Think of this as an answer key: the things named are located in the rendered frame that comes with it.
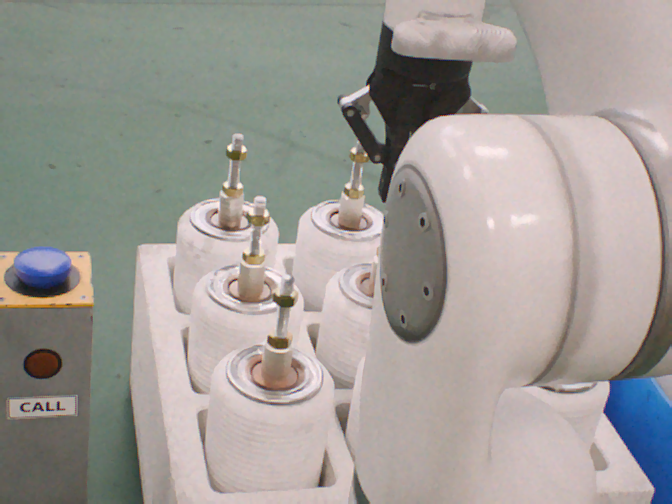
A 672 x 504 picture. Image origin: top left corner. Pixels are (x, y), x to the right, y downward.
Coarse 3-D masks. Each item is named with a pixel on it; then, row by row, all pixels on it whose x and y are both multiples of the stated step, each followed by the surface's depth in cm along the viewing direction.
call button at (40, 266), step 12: (24, 252) 79; (36, 252) 80; (48, 252) 80; (60, 252) 80; (24, 264) 78; (36, 264) 78; (48, 264) 79; (60, 264) 79; (24, 276) 78; (36, 276) 77; (48, 276) 78; (60, 276) 78
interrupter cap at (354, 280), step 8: (360, 264) 99; (368, 264) 100; (344, 272) 98; (352, 272) 98; (360, 272) 98; (368, 272) 99; (344, 280) 97; (352, 280) 97; (360, 280) 97; (368, 280) 98; (344, 288) 95; (352, 288) 96; (360, 288) 96; (368, 288) 97; (352, 296) 94; (360, 296) 95; (368, 296) 95; (360, 304) 94; (368, 304) 94
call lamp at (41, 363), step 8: (40, 352) 79; (32, 360) 79; (40, 360) 79; (48, 360) 79; (56, 360) 80; (32, 368) 79; (40, 368) 79; (48, 368) 79; (56, 368) 80; (40, 376) 80
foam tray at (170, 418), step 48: (144, 288) 105; (144, 336) 104; (144, 384) 104; (144, 432) 104; (192, 432) 88; (336, 432) 90; (144, 480) 104; (192, 480) 83; (336, 480) 86; (624, 480) 90
